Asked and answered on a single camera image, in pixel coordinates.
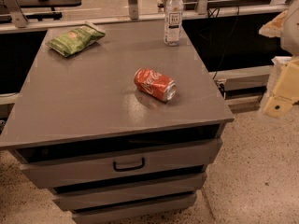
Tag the red coke can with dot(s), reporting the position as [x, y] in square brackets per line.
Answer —
[159, 86]

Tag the clear plastic water bottle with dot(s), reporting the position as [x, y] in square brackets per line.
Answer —
[173, 22]

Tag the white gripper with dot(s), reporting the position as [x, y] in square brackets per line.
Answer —
[291, 32]

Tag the green chip bag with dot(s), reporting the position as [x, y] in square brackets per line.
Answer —
[76, 40]

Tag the black drawer handle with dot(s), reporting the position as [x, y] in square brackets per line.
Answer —
[128, 166]

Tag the metal railing frame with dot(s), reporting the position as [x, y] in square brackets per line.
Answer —
[108, 11]

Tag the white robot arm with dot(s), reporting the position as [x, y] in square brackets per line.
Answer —
[289, 42]

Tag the grey drawer cabinet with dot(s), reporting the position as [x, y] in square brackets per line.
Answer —
[75, 116]

